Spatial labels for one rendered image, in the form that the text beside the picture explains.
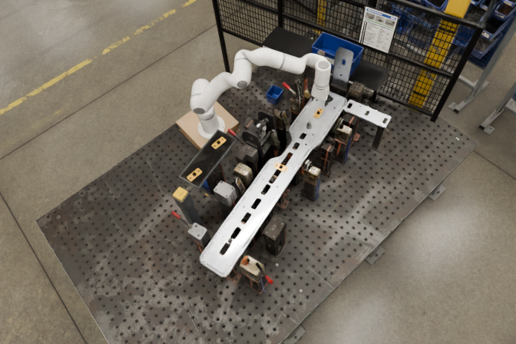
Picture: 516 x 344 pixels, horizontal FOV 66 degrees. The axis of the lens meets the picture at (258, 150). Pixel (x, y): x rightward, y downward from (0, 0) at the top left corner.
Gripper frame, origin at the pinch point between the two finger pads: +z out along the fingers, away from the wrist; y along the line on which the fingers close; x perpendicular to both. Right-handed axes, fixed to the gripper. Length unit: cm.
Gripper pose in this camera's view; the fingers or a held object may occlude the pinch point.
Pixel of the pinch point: (319, 100)
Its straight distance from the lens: 251.2
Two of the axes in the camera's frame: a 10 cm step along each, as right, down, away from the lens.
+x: 5.4, -7.3, 4.2
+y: 8.4, 4.3, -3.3
